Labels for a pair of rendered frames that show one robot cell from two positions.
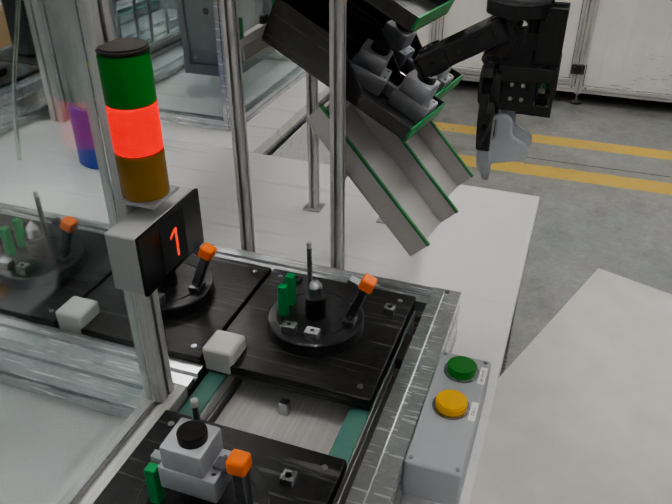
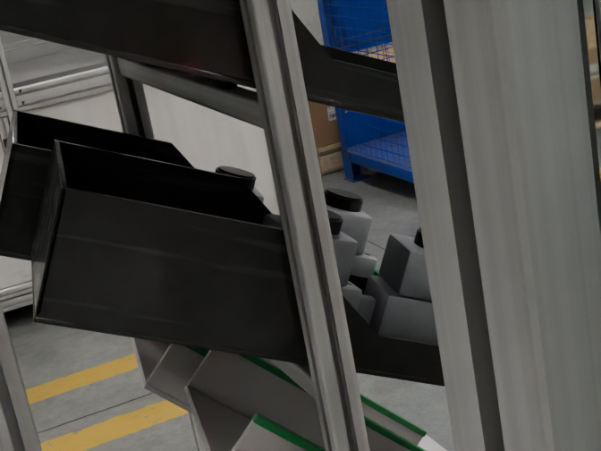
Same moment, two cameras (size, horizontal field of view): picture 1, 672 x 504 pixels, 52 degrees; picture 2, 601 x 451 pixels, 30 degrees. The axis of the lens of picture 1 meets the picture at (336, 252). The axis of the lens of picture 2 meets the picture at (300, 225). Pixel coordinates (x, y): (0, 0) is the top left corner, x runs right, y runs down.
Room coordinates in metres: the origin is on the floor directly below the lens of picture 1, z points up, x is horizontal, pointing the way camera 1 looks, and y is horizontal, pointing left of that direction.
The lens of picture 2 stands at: (0.57, 0.36, 1.51)
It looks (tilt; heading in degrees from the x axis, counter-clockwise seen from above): 18 degrees down; 320
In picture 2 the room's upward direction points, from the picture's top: 11 degrees counter-clockwise
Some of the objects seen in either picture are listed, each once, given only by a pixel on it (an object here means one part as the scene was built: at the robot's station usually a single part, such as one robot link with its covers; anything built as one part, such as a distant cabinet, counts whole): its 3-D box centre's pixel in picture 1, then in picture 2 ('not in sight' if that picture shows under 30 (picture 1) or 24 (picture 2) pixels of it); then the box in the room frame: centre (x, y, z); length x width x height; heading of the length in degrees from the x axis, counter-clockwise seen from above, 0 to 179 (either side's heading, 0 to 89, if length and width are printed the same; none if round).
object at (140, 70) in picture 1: (127, 76); not in sight; (0.65, 0.20, 1.38); 0.05 x 0.05 x 0.05
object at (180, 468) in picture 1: (186, 452); not in sight; (0.48, 0.15, 1.06); 0.08 x 0.04 x 0.07; 71
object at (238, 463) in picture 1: (234, 481); not in sight; (0.46, 0.10, 1.04); 0.04 x 0.02 x 0.08; 70
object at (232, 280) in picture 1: (165, 270); not in sight; (0.88, 0.26, 1.01); 0.24 x 0.24 x 0.13; 70
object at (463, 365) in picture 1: (461, 370); not in sight; (0.71, -0.17, 0.96); 0.04 x 0.04 x 0.02
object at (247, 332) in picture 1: (314, 302); not in sight; (0.79, 0.03, 1.01); 0.24 x 0.24 x 0.13; 70
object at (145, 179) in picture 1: (142, 170); not in sight; (0.65, 0.20, 1.28); 0.05 x 0.05 x 0.05
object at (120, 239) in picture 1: (141, 163); not in sight; (0.65, 0.20, 1.29); 0.12 x 0.05 x 0.25; 160
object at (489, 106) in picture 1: (487, 112); not in sight; (0.75, -0.17, 1.31); 0.05 x 0.02 x 0.09; 160
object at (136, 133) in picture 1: (135, 125); not in sight; (0.65, 0.20, 1.33); 0.05 x 0.05 x 0.05
